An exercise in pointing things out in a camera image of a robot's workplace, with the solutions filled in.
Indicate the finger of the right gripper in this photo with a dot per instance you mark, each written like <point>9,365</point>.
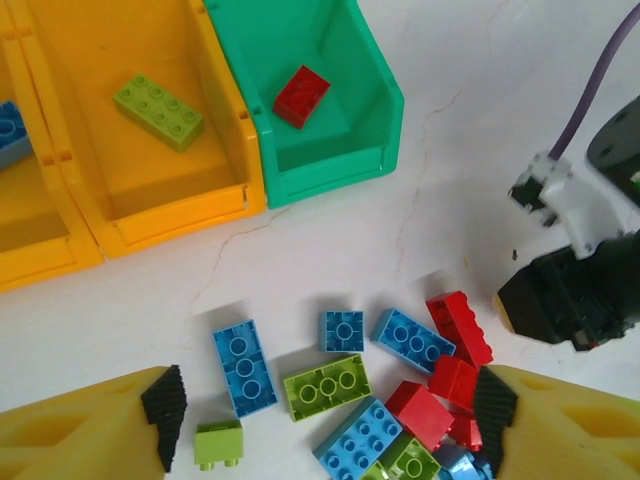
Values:
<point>501,312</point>

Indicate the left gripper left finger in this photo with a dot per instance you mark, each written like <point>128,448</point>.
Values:
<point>75,435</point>

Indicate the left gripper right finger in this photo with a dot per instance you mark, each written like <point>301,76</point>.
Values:
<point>565,440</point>

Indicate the red two-by-four lego brick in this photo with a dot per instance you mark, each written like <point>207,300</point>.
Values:
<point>461,327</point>

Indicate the red two-by-two lego brick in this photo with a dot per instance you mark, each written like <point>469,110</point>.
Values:
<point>452,381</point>

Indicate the small green lego brick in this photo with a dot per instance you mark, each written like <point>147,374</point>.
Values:
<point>218,442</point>

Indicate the blue two-by-two lego brick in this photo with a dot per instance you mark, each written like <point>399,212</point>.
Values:
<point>341,331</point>

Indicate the yellow plastic bin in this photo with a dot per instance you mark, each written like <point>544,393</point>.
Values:
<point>30,250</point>
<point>165,200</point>

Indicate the blue two-by-four lego brick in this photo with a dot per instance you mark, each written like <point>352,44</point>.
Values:
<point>359,441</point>

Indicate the green plastic bin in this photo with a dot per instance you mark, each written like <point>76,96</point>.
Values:
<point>310,165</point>

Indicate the green two-by-four lego brick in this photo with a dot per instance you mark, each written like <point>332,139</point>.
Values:
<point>159,112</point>

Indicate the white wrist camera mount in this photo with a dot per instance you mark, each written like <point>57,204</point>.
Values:
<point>575,205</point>

